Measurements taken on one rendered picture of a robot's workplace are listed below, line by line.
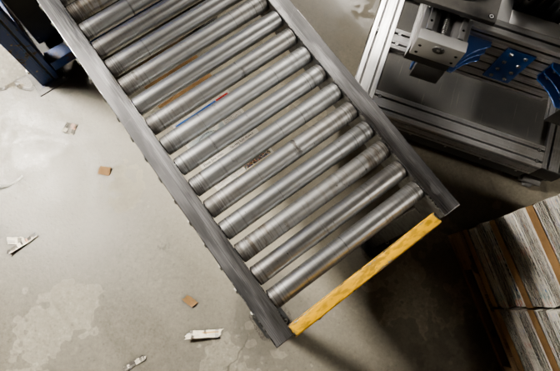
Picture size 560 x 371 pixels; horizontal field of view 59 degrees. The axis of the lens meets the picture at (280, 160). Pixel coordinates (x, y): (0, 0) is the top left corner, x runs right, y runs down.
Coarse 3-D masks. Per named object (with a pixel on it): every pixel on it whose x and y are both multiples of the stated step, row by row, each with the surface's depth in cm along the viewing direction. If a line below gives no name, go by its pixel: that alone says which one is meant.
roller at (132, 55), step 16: (208, 0) 133; (224, 0) 134; (240, 0) 136; (192, 16) 132; (208, 16) 133; (160, 32) 130; (176, 32) 131; (128, 48) 128; (144, 48) 129; (160, 48) 131; (112, 64) 127; (128, 64) 128
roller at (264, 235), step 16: (384, 144) 124; (352, 160) 123; (368, 160) 122; (336, 176) 121; (352, 176) 121; (320, 192) 120; (336, 192) 121; (288, 208) 119; (304, 208) 118; (272, 224) 117; (288, 224) 118; (240, 240) 117; (256, 240) 116; (272, 240) 117; (240, 256) 116
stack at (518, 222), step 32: (480, 224) 170; (512, 224) 148; (544, 224) 134; (480, 256) 177; (512, 256) 154; (544, 256) 138; (480, 288) 183; (512, 288) 161; (544, 288) 142; (512, 320) 166; (544, 320) 148; (544, 352) 153
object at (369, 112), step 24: (288, 0) 134; (288, 24) 132; (312, 48) 130; (336, 72) 128; (360, 96) 127; (360, 120) 128; (384, 120) 125; (408, 144) 124; (408, 168) 122; (432, 192) 121
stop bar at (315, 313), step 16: (432, 224) 116; (400, 240) 115; (416, 240) 115; (384, 256) 114; (368, 272) 113; (336, 288) 112; (352, 288) 112; (320, 304) 111; (336, 304) 111; (304, 320) 110
